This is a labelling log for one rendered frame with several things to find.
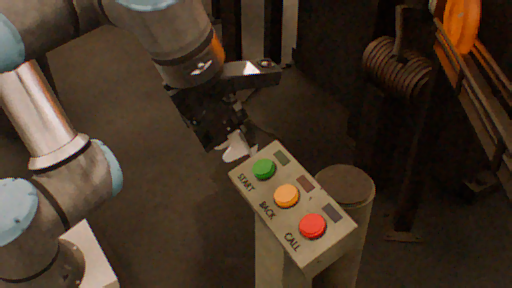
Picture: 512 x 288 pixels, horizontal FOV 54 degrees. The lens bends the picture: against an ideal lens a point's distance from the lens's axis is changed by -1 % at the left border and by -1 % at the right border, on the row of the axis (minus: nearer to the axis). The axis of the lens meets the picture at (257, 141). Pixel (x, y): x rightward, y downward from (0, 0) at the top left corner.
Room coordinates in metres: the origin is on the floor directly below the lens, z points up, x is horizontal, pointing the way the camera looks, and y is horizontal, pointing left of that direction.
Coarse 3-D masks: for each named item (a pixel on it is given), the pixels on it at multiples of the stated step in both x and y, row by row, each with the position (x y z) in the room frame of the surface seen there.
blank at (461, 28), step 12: (456, 0) 1.03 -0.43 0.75; (468, 0) 0.98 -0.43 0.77; (444, 12) 1.09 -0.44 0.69; (456, 12) 1.05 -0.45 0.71; (468, 12) 0.96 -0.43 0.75; (444, 24) 1.07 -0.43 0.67; (456, 24) 1.04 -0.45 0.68; (468, 24) 0.95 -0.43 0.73; (456, 36) 0.97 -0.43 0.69; (468, 36) 0.94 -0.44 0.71; (456, 48) 0.95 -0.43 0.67; (468, 48) 0.95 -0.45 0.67
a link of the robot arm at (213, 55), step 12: (216, 36) 0.59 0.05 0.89; (216, 48) 0.57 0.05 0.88; (192, 60) 0.54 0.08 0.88; (204, 60) 0.55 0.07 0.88; (216, 60) 0.57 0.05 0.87; (168, 72) 0.55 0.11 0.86; (180, 72) 0.54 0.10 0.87; (192, 72) 0.54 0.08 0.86; (204, 72) 0.55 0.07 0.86; (216, 72) 0.56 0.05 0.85; (168, 84) 0.56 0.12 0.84; (180, 84) 0.55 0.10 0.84; (192, 84) 0.55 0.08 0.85
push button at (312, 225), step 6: (306, 216) 0.53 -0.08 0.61; (312, 216) 0.53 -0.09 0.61; (318, 216) 0.52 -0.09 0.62; (300, 222) 0.52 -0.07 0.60; (306, 222) 0.52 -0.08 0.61; (312, 222) 0.52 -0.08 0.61; (318, 222) 0.51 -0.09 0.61; (324, 222) 0.51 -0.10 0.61; (300, 228) 0.51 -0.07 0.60; (306, 228) 0.51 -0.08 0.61; (312, 228) 0.51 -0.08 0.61; (318, 228) 0.50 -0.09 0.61; (306, 234) 0.50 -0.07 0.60; (312, 234) 0.50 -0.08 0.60; (318, 234) 0.50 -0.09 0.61
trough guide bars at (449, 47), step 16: (432, 32) 1.07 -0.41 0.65; (448, 48) 0.96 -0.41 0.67; (480, 48) 0.92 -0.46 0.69; (464, 64) 0.84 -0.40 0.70; (480, 64) 0.89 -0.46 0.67; (496, 64) 0.84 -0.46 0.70; (464, 80) 0.80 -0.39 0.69; (496, 80) 0.81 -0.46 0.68; (480, 96) 0.71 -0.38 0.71; (496, 96) 0.80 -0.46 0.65; (480, 112) 0.69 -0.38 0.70; (496, 128) 0.61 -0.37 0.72; (496, 144) 0.59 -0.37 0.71; (496, 160) 0.57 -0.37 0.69
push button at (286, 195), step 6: (282, 186) 0.59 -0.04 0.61; (288, 186) 0.59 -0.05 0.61; (294, 186) 0.59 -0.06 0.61; (276, 192) 0.58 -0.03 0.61; (282, 192) 0.58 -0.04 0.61; (288, 192) 0.58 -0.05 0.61; (294, 192) 0.58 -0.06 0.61; (276, 198) 0.57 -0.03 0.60; (282, 198) 0.57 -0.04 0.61; (288, 198) 0.57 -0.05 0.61; (294, 198) 0.57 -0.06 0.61; (282, 204) 0.56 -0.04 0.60; (288, 204) 0.56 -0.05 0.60
